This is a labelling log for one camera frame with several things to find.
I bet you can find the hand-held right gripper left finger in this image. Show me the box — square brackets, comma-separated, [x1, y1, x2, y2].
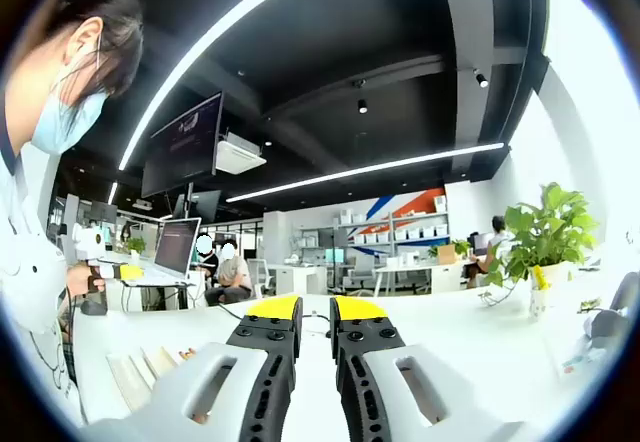
[82, 295, 304, 442]

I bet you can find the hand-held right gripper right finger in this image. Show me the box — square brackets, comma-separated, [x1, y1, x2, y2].
[328, 295, 546, 442]

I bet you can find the beige cutlery case base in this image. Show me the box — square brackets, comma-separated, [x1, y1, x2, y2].
[139, 345, 180, 379]

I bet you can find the beige cutlery case lid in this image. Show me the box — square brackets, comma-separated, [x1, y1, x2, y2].
[105, 353, 157, 412]

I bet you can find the person's left hand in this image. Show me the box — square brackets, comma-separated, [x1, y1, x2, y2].
[67, 263, 107, 299]

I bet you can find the white power adapter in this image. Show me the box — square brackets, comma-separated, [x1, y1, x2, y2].
[299, 308, 332, 337]

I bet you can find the silver laptop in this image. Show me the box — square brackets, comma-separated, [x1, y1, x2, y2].
[144, 216, 203, 283]

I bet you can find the white office chair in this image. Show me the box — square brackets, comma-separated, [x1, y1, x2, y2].
[348, 253, 377, 289]
[247, 257, 277, 297]

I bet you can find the dark plaid clothing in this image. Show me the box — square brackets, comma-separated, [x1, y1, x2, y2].
[58, 331, 80, 388]

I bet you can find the storage shelf with white boxes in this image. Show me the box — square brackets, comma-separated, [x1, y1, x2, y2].
[333, 210, 451, 259]

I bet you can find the small hanging black monitor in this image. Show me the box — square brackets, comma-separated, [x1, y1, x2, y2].
[172, 189, 223, 219]

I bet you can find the light blue face mask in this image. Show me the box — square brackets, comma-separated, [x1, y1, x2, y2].
[30, 89, 109, 156]

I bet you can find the large hanging black monitor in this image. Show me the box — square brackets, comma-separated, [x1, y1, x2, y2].
[141, 90, 225, 198]

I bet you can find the white ceiling air conditioner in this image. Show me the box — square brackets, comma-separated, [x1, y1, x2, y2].
[214, 131, 268, 176]

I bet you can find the white printed cup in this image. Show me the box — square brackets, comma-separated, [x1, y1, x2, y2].
[528, 281, 547, 321]

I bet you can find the large green potted plant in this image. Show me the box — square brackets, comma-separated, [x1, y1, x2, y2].
[479, 181, 601, 313]

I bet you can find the grey chair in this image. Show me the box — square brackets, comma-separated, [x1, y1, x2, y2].
[609, 270, 640, 316]

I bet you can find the black power cable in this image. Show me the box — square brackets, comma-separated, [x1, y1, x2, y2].
[213, 300, 251, 320]

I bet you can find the black device cable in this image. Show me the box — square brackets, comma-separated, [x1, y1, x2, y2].
[62, 286, 79, 348]

